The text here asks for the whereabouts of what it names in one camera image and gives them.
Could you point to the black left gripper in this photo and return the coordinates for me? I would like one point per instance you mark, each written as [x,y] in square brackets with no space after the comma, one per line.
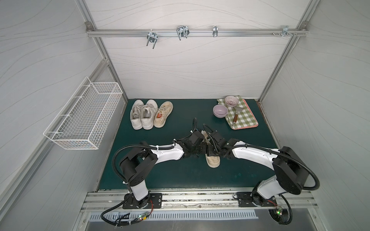
[198,145]

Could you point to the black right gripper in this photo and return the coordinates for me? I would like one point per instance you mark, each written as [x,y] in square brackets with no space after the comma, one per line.
[214,143]

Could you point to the beige sneaker with red insole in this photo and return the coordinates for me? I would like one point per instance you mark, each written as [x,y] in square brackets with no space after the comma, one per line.
[212,160]

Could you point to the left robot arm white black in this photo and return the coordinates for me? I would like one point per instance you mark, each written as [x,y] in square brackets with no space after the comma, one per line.
[138,163]

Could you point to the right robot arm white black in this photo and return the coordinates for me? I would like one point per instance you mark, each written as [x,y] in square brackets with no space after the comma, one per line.
[268,171]

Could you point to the lilac ceramic bowl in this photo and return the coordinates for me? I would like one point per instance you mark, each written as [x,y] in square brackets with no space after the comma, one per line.
[220,111]

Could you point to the green white checkered cloth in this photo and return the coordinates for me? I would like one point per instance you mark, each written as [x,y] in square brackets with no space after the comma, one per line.
[231,110]

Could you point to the beige sneaker by white pair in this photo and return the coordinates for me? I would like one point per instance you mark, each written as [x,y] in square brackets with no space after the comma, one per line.
[162,114]

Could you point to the striped small ceramic bowl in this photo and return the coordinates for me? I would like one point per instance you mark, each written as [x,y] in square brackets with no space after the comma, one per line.
[231,101]

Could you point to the white sneaker right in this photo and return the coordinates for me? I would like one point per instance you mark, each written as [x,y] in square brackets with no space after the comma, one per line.
[148,112]

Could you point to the white sneaker left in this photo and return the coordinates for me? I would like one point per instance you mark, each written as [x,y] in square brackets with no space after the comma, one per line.
[135,115]

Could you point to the white vent grille strip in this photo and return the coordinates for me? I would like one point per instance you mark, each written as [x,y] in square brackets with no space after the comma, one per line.
[180,215]

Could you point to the metal hook clamp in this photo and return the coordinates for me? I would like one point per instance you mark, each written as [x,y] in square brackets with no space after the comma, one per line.
[182,32]
[215,31]
[285,33]
[152,37]

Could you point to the wooden handled metal spatula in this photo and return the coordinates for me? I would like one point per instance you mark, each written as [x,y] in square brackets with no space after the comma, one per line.
[238,110]

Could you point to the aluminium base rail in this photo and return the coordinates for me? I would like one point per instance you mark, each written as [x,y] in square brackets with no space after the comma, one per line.
[172,199]

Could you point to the white wire basket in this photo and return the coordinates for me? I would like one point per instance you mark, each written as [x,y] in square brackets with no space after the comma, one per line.
[84,119]

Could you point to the aluminium top rail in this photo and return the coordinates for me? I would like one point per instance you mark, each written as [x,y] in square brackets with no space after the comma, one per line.
[201,33]

